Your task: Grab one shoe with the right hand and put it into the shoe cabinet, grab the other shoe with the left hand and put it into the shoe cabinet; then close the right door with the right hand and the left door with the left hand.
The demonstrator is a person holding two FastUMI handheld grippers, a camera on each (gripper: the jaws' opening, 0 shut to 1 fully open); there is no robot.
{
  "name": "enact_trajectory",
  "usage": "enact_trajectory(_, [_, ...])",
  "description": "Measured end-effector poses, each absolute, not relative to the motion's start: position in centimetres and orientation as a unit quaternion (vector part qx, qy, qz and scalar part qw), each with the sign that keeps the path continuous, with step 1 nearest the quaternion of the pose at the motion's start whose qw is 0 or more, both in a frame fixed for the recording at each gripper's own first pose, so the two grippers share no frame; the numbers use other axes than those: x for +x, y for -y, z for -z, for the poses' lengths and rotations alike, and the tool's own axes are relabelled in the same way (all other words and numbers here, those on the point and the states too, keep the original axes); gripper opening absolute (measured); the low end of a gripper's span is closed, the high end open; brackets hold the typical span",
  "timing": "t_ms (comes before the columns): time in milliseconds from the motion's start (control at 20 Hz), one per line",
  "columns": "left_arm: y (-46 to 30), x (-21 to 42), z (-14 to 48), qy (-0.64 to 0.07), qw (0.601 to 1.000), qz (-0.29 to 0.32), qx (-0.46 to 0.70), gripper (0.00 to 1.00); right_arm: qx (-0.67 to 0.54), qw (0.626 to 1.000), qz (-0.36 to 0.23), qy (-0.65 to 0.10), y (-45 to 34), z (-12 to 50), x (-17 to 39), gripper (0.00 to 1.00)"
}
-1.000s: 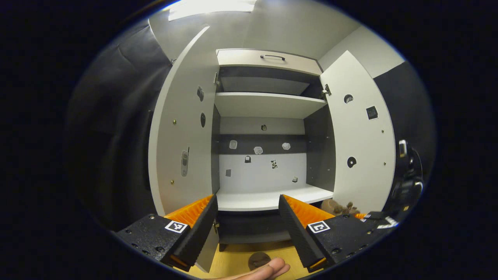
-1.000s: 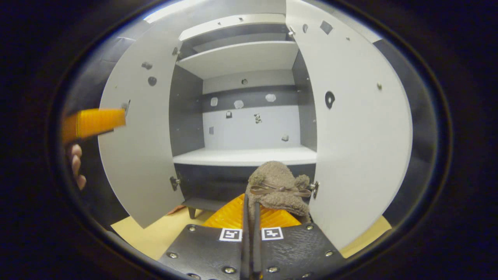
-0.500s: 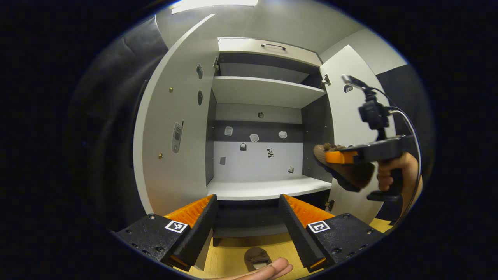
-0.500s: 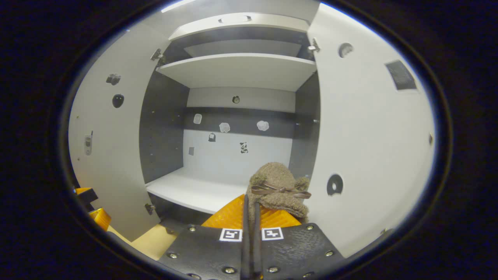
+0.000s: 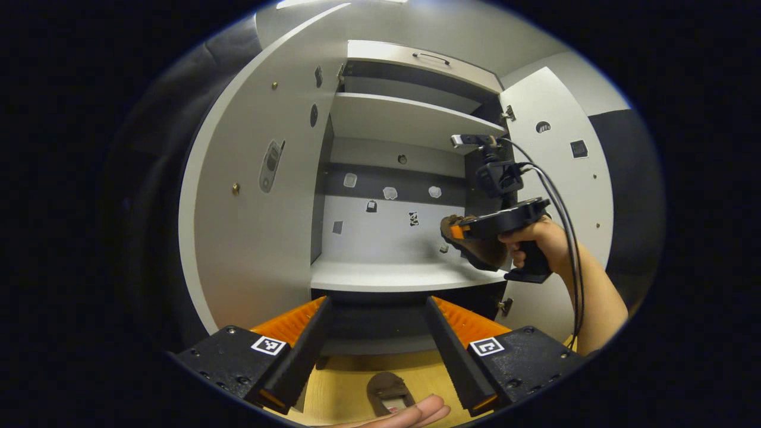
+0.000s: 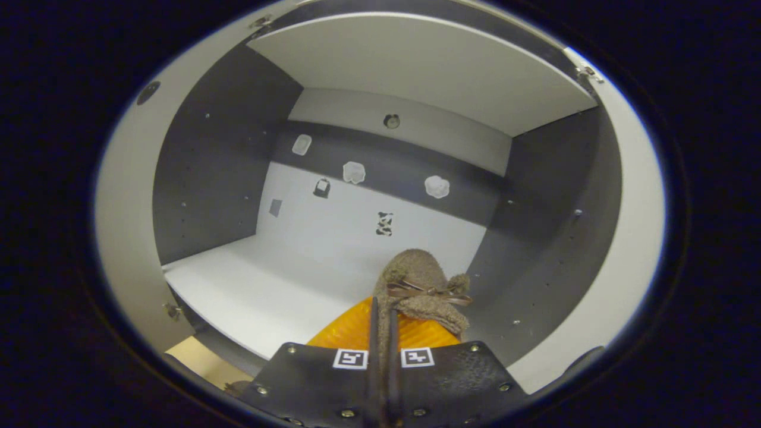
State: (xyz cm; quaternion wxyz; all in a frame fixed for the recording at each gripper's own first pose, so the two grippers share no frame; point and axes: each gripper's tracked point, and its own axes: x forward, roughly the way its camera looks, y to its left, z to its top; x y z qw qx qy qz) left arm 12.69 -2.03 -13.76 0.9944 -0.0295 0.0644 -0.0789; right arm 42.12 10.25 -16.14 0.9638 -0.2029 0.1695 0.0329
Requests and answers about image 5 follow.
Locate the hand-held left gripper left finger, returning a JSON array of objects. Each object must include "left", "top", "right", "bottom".
[{"left": 172, "top": 297, "right": 335, "bottom": 416}]

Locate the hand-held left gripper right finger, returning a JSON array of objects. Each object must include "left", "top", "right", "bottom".
[{"left": 426, "top": 297, "right": 589, "bottom": 417}]

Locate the brown fuzzy shoe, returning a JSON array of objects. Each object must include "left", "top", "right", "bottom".
[
  {"left": 366, "top": 372, "right": 417, "bottom": 417},
  {"left": 440, "top": 214, "right": 511, "bottom": 272}
]

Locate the white shoe cabinet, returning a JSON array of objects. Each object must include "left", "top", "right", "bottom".
[{"left": 178, "top": 3, "right": 615, "bottom": 357}]

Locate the white cabinet door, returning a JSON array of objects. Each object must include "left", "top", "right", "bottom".
[
  {"left": 178, "top": 3, "right": 351, "bottom": 336},
  {"left": 498, "top": 67, "right": 615, "bottom": 345}
]

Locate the white cabinet shelf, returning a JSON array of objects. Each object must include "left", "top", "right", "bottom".
[{"left": 329, "top": 92, "right": 506, "bottom": 155}]

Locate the white cabinet drawer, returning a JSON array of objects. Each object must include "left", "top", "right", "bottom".
[{"left": 347, "top": 40, "right": 503, "bottom": 95}]

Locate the ceiling light panel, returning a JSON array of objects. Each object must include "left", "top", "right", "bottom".
[{"left": 276, "top": 0, "right": 411, "bottom": 10}]

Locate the black cable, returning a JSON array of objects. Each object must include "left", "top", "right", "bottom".
[{"left": 498, "top": 137, "right": 586, "bottom": 351}]

